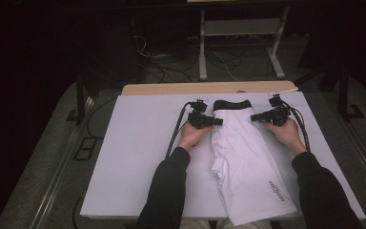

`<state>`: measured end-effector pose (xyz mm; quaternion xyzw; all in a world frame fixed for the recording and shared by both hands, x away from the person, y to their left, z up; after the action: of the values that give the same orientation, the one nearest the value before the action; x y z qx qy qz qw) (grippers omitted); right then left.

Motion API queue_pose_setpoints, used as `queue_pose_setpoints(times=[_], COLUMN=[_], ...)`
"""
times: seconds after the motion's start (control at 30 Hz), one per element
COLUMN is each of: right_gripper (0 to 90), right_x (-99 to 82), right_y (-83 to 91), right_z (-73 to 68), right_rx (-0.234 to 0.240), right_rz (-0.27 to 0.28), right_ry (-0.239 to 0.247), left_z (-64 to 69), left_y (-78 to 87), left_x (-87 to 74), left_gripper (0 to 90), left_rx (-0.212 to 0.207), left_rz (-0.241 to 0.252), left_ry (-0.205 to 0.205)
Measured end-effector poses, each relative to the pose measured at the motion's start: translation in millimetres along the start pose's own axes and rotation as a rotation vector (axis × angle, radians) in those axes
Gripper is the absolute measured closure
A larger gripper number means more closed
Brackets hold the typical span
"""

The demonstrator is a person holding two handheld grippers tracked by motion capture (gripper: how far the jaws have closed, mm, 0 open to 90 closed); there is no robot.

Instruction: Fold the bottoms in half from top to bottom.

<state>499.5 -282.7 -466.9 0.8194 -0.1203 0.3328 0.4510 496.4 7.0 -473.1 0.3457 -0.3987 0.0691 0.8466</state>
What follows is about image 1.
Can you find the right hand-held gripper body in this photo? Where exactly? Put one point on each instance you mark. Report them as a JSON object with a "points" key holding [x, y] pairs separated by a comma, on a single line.
{"points": [[279, 116]]}

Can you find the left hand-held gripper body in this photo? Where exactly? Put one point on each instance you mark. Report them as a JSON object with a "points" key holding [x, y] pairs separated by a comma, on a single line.
{"points": [[198, 120]]}

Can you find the white shorts with black waistband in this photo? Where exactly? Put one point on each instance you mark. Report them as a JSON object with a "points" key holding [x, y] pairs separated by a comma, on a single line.
{"points": [[244, 159]]}

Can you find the person's left hand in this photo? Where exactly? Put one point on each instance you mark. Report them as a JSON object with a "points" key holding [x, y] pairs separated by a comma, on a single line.
{"points": [[192, 136]]}

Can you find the person's right hand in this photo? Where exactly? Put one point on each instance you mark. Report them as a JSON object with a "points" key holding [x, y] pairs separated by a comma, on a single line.
{"points": [[289, 136]]}

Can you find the dark table grommet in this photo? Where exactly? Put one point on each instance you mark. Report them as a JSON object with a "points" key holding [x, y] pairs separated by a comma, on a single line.
{"points": [[240, 91]]}

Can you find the wooden table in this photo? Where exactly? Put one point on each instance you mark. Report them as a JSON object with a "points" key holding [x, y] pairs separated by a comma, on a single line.
{"points": [[171, 87]]}

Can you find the black metal stand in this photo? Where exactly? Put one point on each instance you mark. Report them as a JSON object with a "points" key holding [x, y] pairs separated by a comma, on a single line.
{"points": [[80, 101], [343, 95]]}

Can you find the white board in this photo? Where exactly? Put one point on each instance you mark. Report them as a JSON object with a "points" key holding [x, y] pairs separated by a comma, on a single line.
{"points": [[133, 143]]}

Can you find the white metal stand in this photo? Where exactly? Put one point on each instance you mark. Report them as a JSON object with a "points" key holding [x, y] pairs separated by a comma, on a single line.
{"points": [[241, 27]]}

